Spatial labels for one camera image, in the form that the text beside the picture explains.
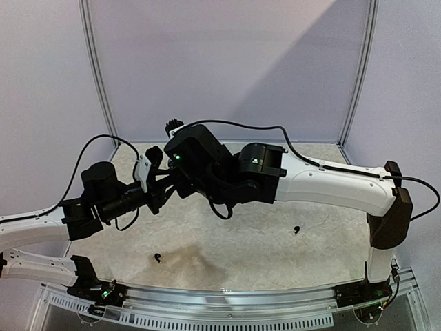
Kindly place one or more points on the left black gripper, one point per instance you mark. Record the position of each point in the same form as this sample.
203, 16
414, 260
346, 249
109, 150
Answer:
156, 189

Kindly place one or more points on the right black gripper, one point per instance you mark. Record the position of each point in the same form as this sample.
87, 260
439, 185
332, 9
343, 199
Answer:
184, 188

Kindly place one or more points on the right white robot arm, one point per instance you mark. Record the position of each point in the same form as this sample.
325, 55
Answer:
267, 173

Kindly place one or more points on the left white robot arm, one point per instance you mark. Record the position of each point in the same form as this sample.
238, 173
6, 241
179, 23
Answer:
103, 201

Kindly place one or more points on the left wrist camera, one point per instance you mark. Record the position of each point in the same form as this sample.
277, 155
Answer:
141, 171

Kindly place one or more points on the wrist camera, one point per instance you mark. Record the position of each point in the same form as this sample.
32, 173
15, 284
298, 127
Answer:
172, 126
141, 171

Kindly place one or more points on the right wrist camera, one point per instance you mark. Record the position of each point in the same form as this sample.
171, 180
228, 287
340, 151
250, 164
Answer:
172, 126

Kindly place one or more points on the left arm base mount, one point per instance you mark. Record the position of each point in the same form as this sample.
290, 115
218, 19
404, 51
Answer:
94, 288

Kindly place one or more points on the aluminium front rail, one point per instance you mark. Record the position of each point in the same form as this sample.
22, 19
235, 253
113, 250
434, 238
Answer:
148, 308

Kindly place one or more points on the left aluminium frame post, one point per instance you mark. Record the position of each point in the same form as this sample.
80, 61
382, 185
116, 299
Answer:
90, 43

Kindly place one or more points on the aluminium frame post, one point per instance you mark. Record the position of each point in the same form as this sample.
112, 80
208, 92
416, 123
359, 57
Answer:
90, 43
367, 41

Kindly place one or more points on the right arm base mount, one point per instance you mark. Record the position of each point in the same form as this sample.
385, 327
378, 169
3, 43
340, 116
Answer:
363, 291

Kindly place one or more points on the right aluminium frame post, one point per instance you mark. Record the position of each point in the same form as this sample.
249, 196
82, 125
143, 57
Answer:
367, 41

